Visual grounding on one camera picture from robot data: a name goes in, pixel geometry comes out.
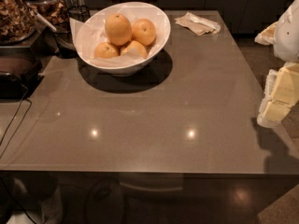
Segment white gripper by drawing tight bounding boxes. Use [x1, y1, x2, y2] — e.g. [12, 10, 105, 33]
[254, 0, 299, 128]

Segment large glass snack jar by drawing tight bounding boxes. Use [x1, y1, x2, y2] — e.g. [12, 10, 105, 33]
[0, 0, 36, 46]

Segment large top orange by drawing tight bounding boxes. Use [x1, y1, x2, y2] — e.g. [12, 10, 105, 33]
[105, 13, 132, 46]

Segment white scoop handle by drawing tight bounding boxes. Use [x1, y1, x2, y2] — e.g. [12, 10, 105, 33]
[33, 10, 57, 32]

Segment black appliance on left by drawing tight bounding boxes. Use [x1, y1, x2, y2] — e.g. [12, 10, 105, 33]
[0, 50, 43, 100]

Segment front middle orange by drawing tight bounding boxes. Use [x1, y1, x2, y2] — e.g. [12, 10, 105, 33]
[121, 40, 148, 59]

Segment right orange in bowl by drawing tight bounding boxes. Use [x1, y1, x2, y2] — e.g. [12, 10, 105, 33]
[132, 19, 156, 46]

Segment white paper bowl liner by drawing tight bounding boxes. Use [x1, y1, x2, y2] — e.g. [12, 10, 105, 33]
[70, 2, 171, 71]

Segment white ceramic bowl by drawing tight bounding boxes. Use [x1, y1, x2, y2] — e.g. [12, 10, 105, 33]
[70, 2, 171, 77]

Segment folded paper napkins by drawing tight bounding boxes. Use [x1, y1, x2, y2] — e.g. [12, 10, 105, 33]
[175, 12, 221, 35]

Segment front left orange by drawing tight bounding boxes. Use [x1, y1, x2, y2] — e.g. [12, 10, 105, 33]
[93, 42, 119, 59]

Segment black power cable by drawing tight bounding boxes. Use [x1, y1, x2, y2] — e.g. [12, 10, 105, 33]
[0, 72, 33, 161]

